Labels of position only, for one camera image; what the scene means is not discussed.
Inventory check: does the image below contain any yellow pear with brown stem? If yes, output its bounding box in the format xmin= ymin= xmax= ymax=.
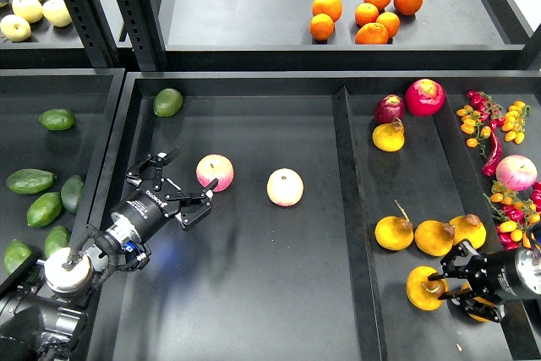
xmin=449 ymin=214 xmax=487 ymax=249

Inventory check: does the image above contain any yellow pear lower right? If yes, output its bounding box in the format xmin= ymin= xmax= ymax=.
xmin=461 ymin=282 xmax=495 ymax=322

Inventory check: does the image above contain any green avocado tray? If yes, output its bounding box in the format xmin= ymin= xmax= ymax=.
xmin=153 ymin=88 xmax=183 ymax=118
xmin=39 ymin=108 xmax=76 ymax=131

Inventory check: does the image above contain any bright red apple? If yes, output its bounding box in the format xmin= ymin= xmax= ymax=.
xmin=405 ymin=79 xmax=446 ymax=117

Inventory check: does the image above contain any pink red apple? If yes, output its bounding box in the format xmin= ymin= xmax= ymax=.
xmin=195 ymin=154 xmax=234 ymax=193

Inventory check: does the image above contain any pale pink apple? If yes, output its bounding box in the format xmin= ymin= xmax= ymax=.
xmin=266 ymin=168 xmax=304 ymax=207

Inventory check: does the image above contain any black tray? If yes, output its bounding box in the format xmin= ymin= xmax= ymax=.
xmin=80 ymin=72 xmax=540 ymax=360
xmin=1 ymin=68 xmax=124 ymax=238

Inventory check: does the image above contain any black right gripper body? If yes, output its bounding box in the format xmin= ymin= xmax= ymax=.
xmin=466 ymin=250 xmax=522 ymax=304

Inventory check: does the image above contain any pink apple right tray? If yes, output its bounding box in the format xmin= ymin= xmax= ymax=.
xmin=495 ymin=155 xmax=538 ymax=191

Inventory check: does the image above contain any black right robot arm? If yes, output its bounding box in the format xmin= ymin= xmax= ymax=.
xmin=427 ymin=223 xmax=540 ymax=323

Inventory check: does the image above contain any dark red apple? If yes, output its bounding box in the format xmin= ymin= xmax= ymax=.
xmin=374 ymin=94 xmax=405 ymax=124

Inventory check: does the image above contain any orange front bottom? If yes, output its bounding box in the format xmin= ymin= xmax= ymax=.
xmin=354 ymin=23 xmax=389 ymax=45

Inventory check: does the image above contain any orange small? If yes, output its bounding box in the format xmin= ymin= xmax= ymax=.
xmin=354 ymin=3 xmax=380 ymax=27
xmin=376 ymin=12 xmax=401 ymax=39

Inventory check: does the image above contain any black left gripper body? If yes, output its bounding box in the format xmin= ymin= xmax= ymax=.
xmin=110 ymin=178 xmax=194 ymax=243

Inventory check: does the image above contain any pale yellow pear front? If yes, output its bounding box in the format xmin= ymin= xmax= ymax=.
xmin=1 ymin=14 xmax=31 ymax=42

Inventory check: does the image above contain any red chili pepper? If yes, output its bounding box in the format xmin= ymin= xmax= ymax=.
xmin=482 ymin=133 xmax=502 ymax=177

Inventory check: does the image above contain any dark green avocado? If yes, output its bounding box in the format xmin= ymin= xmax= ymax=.
xmin=6 ymin=168 xmax=57 ymax=194
xmin=60 ymin=175 xmax=85 ymax=214
xmin=3 ymin=239 xmax=37 ymax=276

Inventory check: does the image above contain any yellow pear under gripper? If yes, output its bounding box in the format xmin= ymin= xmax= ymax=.
xmin=372 ymin=118 xmax=405 ymax=152

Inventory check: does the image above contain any cherry tomato bunch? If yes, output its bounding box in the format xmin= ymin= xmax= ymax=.
xmin=456 ymin=90 xmax=531 ymax=158
xmin=484 ymin=181 xmax=540 ymax=249

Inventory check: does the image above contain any cherry tomato bunch bottom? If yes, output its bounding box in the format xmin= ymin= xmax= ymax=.
xmin=484 ymin=181 xmax=540 ymax=249

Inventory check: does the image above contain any cherry tomato bunch top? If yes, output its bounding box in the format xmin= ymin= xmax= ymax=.
xmin=456 ymin=90 xmax=531 ymax=158

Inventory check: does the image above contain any orange far left top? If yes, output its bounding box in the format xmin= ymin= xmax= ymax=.
xmin=312 ymin=0 xmax=342 ymax=22

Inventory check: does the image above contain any black metal tray divider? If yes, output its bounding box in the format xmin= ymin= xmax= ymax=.
xmin=332 ymin=86 xmax=387 ymax=360

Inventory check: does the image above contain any orange centre small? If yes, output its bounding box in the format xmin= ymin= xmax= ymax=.
xmin=354 ymin=3 xmax=380 ymax=27

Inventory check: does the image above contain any black shelf upright post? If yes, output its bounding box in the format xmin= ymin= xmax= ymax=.
xmin=117 ymin=0 xmax=169 ymax=72

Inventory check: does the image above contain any black centre tray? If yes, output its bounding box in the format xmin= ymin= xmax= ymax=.
xmin=80 ymin=72 xmax=540 ymax=360

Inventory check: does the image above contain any black left tray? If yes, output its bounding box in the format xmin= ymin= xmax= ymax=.
xmin=1 ymin=68 xmax=124 ymax=238

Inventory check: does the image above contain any green avocado left middle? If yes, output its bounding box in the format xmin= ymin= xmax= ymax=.
xmin=26 ymin=192 xmax=63 ymax=227

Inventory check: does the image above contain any orange right small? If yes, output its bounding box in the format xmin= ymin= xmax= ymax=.
xmin=376 ymin=12 xmax=401 ymax=39

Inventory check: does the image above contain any green avocado left bottom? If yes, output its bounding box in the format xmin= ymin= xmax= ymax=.
xmin=44 ymin=226 xmax=71 ymax=259

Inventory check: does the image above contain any green avocado left tray top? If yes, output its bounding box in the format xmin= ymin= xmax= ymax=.
xmin=39 ymin=108 xmax=76 ymax=131

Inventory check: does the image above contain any orange far left bottom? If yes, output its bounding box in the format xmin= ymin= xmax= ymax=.
xmin=309 ymin=14 xmax=335 ymax=41

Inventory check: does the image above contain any dark green avocado upright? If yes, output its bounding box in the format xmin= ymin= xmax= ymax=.
xmin=60 ymin=175 xmax=85 ymax=214

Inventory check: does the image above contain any pale yellow pear right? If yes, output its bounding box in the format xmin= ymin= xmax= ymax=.
xmin=42 ymin=0 xmax=72 ymax=28

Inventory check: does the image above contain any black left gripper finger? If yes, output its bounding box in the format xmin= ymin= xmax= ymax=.
xmin=165 ymin=178 xmax=218 ymax=226
xmin=125 ymin=148 xmax=179 ymax=192

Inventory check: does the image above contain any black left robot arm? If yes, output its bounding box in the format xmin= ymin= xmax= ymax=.
xmin=1 ymin=150 xmax=219 ymax=360

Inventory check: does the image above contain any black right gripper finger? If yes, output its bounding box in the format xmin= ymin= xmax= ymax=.
xmin=438 ymin=287 xmax=505 ymax=322
xmin=428 ymin=239 xmax=486 ymax=282

